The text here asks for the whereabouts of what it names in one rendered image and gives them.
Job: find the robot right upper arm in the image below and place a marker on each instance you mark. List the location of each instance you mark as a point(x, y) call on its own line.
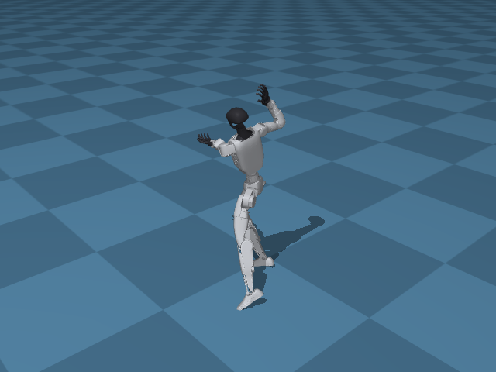
point(264, 128)

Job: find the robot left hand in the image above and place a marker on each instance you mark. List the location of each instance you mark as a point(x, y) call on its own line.
point(205, 141)

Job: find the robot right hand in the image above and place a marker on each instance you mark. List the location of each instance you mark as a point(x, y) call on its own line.
point(264, 95)

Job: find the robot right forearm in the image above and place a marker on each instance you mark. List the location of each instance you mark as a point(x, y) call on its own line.
point(275, 112)

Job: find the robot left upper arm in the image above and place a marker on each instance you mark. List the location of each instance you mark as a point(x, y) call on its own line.
point(225, 149)

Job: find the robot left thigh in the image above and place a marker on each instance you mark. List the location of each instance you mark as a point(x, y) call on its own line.
point(241, 215)

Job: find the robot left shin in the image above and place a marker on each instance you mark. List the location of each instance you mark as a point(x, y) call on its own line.
point(247, 264)

